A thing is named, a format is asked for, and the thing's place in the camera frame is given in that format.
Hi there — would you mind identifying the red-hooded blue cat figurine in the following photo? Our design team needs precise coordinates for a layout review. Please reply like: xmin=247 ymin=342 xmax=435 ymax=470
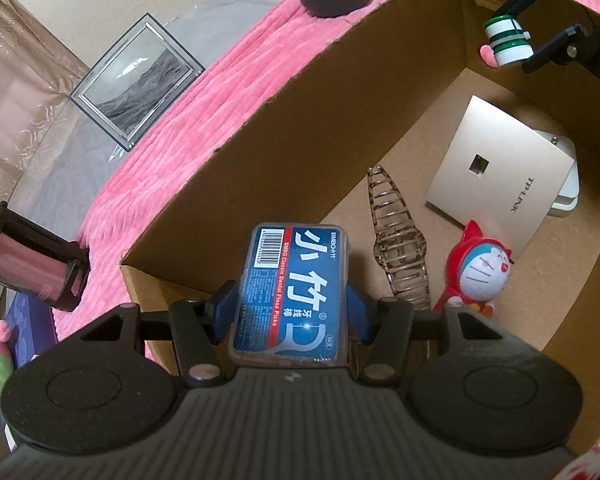
xmin=432 ymin=219 xmax=514 ymax=319

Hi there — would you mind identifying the brown translucent hair clip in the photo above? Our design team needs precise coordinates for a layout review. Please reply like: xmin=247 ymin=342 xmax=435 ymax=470
xmin=367 ymin=164 xmax=432 ymax=312

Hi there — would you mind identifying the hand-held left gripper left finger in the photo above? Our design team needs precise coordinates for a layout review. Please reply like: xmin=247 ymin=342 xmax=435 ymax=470
xmin=67 ymin=281 xmax=241 ymax=388

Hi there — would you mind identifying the pink curtain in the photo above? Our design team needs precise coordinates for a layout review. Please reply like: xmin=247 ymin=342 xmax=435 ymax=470
xmin=0 ymin=0 xmax=89 ymax=196

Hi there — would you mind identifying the blue patterned cloth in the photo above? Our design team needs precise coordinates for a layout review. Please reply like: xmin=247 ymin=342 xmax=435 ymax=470
xmin=4 ymin=294 xmax=61 ymax=363

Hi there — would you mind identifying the clear blue-label dental floss box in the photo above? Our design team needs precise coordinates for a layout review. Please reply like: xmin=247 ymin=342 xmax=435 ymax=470
xmin=229 ymin=221 xmax=354 ymax=369

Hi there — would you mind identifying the pink ribbed blanket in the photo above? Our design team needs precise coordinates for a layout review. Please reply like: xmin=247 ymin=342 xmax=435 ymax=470
xmin=51 ymin=0 xmax=600 ymax=480

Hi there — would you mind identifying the brown cardboard box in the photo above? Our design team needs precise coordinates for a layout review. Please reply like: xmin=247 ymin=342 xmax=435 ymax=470
xmin=119 ymin=0 xmax=600 ymax=461

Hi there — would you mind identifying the pink bottle with black frame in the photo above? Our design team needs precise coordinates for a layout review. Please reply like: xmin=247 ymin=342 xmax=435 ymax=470
xmin=0 ymin=189 xmax=92 ymax=312

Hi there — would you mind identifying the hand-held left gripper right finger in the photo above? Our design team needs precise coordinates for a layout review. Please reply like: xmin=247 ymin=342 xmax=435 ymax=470
xmin=346 ymin=282 xmax=518 ymax=386

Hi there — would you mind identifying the green and white small spool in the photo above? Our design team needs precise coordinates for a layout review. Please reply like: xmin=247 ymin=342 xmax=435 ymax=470
xmin=482 ymin=14 xmax=532 ymax=69

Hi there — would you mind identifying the gold square wall panel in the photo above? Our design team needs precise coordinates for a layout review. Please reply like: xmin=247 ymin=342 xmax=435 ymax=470
xmin=424 ymin=94 xmax=579 ymax=257

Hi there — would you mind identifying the white three-pin plug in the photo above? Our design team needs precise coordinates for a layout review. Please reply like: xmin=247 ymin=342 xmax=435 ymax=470
xmin=534 ymin=129 xmax=581 ymax=212

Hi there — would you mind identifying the silver picture frame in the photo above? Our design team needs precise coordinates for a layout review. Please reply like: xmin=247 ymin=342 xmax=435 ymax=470
xmin=69 ymin=13 xmax=205 ymax=151

